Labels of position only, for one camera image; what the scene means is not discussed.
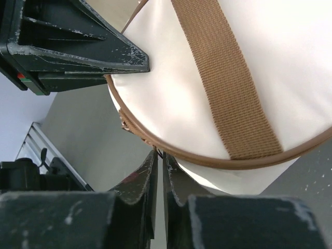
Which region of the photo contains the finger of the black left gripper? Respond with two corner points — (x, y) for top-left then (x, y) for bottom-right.
(1, 1), (150, 95)

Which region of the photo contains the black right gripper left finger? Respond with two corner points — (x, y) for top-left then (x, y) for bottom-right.
(1, 150), (158, 248)

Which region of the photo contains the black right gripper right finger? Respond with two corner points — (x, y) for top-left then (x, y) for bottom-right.
(163, 154), (327, 248)

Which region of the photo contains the aluminium frame rail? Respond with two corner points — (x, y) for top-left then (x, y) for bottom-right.
(16, 122), (93, 191)

